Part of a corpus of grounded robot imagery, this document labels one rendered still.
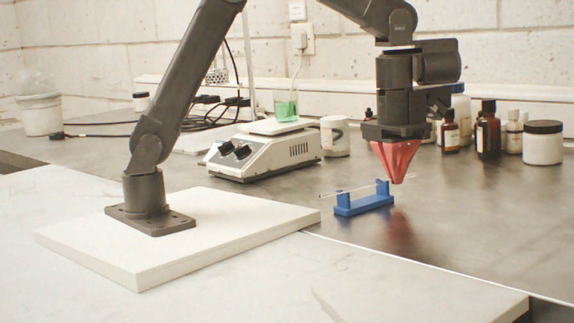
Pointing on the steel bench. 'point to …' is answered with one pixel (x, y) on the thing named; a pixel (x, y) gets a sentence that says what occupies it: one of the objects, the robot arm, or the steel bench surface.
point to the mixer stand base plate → (204, 140)
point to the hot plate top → (271, 128)
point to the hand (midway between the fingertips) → (396, 179)
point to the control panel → (230, 160)
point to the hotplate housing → (274, 154)
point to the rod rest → (343, 209)
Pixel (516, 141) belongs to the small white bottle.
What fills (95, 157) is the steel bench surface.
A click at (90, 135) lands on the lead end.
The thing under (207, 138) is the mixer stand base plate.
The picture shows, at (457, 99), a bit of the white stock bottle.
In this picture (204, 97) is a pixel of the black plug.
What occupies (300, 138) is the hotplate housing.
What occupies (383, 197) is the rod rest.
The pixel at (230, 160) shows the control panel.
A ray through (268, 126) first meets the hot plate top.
